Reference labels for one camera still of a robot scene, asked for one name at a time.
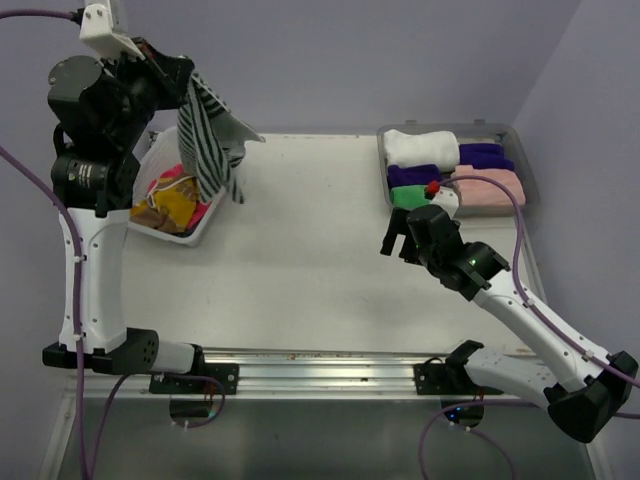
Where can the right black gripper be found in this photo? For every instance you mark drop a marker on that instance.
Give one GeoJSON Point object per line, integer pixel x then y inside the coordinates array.
{"type": "Point", "coordinates": [399, 225]}

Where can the green rolled towel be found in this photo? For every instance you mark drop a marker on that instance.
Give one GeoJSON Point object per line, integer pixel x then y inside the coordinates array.
{"type": "Point", "coordinates": [409, 197]}

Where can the yellow brown towel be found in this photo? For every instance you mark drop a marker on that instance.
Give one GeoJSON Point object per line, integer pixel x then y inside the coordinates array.
{"type": "Point", "coordinates": [142, 214]}

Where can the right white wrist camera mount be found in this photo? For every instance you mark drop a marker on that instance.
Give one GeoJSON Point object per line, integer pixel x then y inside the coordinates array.
{"type": "Point", "coordinates": [444, 197]}

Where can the purple rolled towel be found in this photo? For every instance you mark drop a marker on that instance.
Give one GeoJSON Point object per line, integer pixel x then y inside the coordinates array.
{"type": "Point", "coordinates": [416, 175]}
{"type": "Point", "coordinates": [482, 156]}

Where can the white perforated plastic basket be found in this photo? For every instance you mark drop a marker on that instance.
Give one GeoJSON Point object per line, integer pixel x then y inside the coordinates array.
{"type": "Point", "coordinates": [162, 155]}

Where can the pink rolled towel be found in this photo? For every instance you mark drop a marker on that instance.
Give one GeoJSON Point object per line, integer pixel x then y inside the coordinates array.
{"type": "Point", "coordinates": [475, 193]}

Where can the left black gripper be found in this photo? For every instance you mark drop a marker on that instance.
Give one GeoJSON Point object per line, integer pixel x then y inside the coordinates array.
{"type": "Point", "coordinates": [170, 73]}

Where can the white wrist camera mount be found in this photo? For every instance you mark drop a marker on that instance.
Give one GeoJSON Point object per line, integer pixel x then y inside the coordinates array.
{"type": "Point", "coordinates": [444, 197]}
{"type": "Point", "coordinates": [104, 29]}

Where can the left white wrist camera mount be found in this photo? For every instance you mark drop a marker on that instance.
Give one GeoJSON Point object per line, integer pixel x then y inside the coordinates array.
{"type": "Point", "coordinates": [104, 29]}

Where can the aluminium mounting rail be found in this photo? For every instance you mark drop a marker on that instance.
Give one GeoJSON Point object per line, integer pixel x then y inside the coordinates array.
{"type": "Point", "coordinates": [321, 375]}

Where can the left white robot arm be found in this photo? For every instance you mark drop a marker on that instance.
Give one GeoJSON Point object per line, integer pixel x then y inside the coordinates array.
{"type": "Point", "coordinates": [103, 107]}

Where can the grey plastic tray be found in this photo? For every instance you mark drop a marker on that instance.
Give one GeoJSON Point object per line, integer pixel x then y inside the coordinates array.
{"type": "Point", "coordinates": [476, 132]}

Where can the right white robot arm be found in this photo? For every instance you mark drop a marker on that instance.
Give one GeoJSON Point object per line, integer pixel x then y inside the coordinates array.
{"type": "Point", "coordinates": [580, 384]}

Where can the green white striped towel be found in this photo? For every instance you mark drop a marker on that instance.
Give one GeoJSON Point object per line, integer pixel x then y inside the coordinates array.
{"type": "Point", "coordinates": [212, 141]}

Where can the white rolled towel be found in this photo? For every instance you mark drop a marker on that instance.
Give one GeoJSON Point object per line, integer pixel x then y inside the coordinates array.
{"type": "Point", "coordinates": [439, 148]}

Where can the purple rolled towel back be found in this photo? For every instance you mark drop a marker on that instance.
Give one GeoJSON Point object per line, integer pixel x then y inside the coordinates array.
{"type": "Point", "coordinates": [482, 156]}

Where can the purple rolled towel front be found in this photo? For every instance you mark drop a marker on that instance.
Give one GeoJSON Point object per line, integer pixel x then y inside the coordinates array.
{"type": "Point", "coordinates": [416, 175]}

